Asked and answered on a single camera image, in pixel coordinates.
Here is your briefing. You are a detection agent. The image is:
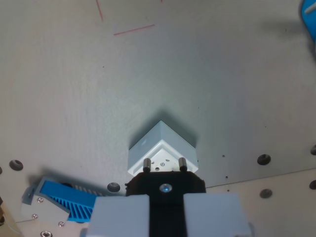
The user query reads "grey plastic holder frame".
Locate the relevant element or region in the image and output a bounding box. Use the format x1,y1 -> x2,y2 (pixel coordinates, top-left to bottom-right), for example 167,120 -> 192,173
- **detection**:
21,175 -> 71,215

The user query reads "blue object with white line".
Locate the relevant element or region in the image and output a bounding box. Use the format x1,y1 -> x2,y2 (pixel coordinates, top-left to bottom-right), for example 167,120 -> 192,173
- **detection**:
298,0 -> 316,43

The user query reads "blue ribbed plastic part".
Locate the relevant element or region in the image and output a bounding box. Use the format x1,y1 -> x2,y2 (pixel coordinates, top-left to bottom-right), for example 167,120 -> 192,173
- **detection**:
40,180 -> 97,223

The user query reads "white socket box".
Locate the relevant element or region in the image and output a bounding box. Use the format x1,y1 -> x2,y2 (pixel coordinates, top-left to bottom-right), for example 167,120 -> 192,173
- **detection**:
127,120 -> 199,177

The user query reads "white mounting block with screws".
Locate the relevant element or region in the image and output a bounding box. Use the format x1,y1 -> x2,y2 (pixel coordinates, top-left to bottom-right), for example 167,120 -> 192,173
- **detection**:
20,194 -> 70,223

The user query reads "black two-pin power plug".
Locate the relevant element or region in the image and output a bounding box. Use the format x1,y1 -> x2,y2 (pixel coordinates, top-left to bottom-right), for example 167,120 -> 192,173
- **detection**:
124,157 -> 207,237

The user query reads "beige plastic part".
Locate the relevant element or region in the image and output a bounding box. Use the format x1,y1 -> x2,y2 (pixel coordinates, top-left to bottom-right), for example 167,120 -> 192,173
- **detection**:
0,196 -> 21,237

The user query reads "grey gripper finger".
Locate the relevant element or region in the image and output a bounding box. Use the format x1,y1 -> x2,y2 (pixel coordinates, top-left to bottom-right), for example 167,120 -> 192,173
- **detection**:
183,193 -> 255,237
86,195 -> 151,237

